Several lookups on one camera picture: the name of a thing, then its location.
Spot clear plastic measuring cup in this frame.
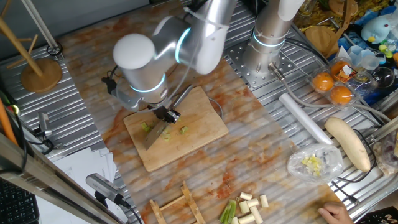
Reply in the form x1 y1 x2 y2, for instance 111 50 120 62
348 45 386 71

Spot wrist camera on silver bracket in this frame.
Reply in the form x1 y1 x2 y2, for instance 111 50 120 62
101 76 141 110

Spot small green toy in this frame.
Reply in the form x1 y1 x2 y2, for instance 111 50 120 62
377 43 394 60

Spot glass jar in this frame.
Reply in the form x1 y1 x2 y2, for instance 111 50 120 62
298 0 315 16

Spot white daikon radish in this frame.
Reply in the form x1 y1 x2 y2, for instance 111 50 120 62
324 116 371 173

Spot aluminium profile bar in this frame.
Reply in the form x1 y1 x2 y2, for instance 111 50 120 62
369 116 398 141

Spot orange fruit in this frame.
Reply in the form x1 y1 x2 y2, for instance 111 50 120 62
312 72 335 93
330 60 352 78
329 85 353 105

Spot glass bowl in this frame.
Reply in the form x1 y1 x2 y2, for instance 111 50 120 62
371 66 396 89

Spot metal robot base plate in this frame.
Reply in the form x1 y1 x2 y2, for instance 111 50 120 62
225 39 296 89

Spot thin black cable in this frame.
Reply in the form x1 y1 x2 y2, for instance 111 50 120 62
331 129 379 203

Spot blue plush toy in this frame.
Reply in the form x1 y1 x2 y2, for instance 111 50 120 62
360 15 398 44

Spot blue cloth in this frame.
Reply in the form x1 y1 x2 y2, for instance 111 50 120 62
337 6 398 106

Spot white plastic wrap roll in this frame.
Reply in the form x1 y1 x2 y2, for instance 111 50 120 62
279 92 333 146

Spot gray corrugated hose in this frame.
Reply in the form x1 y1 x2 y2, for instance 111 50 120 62
267 61 392 123

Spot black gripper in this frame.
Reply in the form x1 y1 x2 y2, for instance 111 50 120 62
152 105 182 124

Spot black printed box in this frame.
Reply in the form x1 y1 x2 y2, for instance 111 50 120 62
356 205 398 224

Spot person hand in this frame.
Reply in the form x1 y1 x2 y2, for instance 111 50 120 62
317 202 354 224

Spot black keyboard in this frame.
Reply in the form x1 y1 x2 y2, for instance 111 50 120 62
0 179 40 224

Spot white tripod leg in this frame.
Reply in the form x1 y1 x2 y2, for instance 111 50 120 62
20 0 65 58

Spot wooden cup tree stand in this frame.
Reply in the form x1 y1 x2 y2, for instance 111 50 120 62
0 0 63 94

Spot small silver camera on mount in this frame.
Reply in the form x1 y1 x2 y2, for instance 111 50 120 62
36 111 53 138

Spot wooden cutting board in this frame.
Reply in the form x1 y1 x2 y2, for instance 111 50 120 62
123 86 229 173

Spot metal frame bar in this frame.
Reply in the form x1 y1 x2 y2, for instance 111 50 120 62
0 132 122 224

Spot white paper sheets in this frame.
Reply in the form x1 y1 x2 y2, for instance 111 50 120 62
35 146 131 224

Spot clear plastic bag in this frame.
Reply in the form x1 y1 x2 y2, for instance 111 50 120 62
286 142 345 187

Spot orange marble patterned mat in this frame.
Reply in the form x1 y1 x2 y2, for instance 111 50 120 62
57 0 346 224

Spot steel cleaver knife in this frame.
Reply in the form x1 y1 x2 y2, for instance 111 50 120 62
142 85 193 151

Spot green scallion leaves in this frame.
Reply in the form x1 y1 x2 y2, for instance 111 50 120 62
219 199 237 224

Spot silver depth camera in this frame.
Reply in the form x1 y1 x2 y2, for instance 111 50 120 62
85 173 127 208

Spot wooden hanger stand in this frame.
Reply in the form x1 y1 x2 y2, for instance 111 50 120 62
304 0 360 59

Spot translucent bag of produce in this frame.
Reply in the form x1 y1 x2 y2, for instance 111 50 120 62
372 130 398 177

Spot chopped scallion bits pile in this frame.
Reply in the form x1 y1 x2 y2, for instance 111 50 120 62
300 154 323 177

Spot wooden knife rack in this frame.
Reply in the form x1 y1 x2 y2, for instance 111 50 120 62
149 180 206 224

